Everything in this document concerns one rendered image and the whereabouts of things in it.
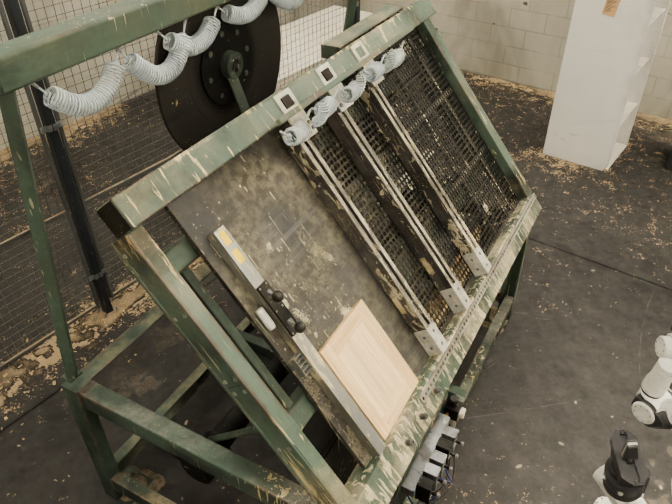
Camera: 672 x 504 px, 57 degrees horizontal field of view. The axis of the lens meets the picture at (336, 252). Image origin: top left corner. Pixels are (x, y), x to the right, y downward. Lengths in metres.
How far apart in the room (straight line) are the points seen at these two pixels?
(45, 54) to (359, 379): 1.41
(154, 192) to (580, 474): 2.52
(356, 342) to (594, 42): 3.93
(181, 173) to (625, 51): 4.29
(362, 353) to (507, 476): 1.34
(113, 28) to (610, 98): 4.40
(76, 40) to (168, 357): 2.34
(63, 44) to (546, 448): 2.84
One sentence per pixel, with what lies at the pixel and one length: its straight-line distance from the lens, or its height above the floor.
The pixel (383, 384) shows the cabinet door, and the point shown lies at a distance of 2.33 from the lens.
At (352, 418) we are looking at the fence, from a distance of 2.16.
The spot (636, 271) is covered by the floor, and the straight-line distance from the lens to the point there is 4.82.
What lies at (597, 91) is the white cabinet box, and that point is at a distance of 5.73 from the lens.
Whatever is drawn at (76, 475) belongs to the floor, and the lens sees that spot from 3.54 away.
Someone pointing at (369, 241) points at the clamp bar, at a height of 1.36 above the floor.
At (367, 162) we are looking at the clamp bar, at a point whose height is 1.52.
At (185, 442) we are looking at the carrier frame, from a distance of 2.48.
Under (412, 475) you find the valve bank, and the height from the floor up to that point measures 0.74.
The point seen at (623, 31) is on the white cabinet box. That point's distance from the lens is 5.55.
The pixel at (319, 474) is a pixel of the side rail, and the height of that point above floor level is 1.04.
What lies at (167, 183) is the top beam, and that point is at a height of 1.84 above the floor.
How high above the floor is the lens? 2.75
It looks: 37 degrees down
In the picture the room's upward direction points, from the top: 1 degrees counter-clockwise
